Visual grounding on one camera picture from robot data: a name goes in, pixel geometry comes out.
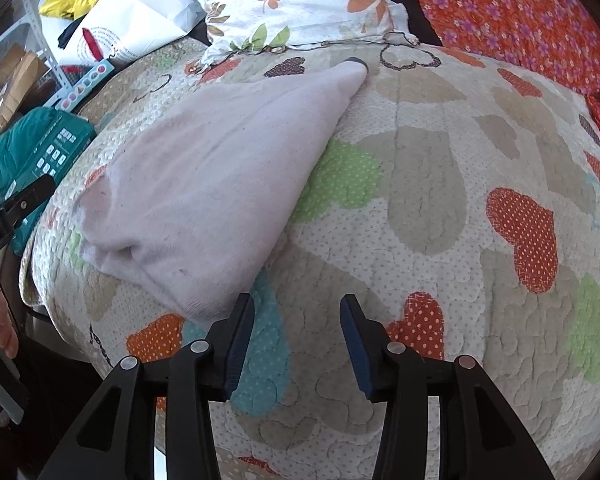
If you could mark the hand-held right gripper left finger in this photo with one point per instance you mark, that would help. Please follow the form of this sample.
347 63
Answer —
242 340

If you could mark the teal cloth with box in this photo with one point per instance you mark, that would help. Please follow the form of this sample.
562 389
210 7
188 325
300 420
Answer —
35 145

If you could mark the white floral pillow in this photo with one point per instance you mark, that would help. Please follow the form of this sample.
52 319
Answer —
300 5

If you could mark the dark cloth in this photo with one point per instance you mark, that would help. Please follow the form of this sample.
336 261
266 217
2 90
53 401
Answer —
410 5

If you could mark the white paper bag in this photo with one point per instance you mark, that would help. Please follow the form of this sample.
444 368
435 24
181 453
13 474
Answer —
140 20

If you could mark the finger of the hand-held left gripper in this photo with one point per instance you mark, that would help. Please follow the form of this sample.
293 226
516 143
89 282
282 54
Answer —
30 200

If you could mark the colourful dotted sticker strip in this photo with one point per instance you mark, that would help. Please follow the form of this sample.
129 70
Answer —
85 85

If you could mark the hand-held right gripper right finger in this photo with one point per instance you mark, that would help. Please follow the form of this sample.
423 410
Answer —
355 345

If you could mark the white small garment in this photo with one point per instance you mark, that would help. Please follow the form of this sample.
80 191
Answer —
205 175

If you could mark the heart patterned quilt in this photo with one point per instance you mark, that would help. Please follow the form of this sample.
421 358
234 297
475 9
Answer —
430 210

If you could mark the orange floral bed sheet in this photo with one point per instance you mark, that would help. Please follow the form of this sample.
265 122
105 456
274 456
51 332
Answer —
505 15

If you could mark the cardboard box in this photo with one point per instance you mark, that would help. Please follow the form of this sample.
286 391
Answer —
10 90

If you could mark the person's left hand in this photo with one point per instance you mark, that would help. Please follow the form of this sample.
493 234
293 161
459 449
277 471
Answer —
7 330

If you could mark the grey metal shelf rack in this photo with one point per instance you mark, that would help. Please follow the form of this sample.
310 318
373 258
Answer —
40 35

